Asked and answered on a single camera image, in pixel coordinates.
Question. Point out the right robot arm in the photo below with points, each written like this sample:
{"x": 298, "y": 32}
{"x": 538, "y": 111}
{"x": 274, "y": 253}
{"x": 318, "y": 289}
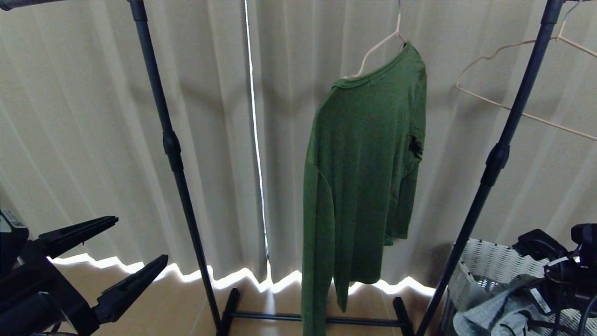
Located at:
{"x": 586, "y": 247}

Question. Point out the green long-sleeved shirt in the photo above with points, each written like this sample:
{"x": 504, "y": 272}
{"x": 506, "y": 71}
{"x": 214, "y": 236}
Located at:
{"x": 359, "y": 186}

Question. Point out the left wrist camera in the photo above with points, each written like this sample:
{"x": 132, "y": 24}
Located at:
{"x": 11, "y": 242}

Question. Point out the white laundry basket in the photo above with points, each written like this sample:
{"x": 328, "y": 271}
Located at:
{"x": 485, "y": 261}

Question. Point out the black clothes rack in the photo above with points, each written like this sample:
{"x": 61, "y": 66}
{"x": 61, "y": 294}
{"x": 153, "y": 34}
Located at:
{"x": 172, "y": 144}

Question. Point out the pink clothes hanger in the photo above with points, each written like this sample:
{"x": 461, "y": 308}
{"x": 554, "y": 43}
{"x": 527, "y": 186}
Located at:
{"x": 559, "y": 126}
{"x": 399, "y": 25}

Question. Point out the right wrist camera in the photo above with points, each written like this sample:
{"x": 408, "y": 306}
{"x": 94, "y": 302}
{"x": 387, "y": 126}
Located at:
{"x": 536, "y": 245}

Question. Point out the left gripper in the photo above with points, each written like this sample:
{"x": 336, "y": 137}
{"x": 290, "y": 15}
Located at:
{"x": 42, "y": 298}

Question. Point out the pale grey shorts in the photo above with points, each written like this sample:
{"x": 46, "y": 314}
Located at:
{"x": 494, "y": 312}

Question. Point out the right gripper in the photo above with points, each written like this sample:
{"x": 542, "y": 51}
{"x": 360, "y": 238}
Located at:
{"x": 564, "y": 284}

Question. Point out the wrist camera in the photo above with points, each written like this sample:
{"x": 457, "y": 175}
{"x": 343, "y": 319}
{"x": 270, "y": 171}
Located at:
{"x": 536, "y": 245}
{"x": 11, "y": 242}

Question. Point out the beige curtain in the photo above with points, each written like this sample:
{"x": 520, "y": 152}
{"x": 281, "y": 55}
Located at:
{"x": 93, "y": 116}

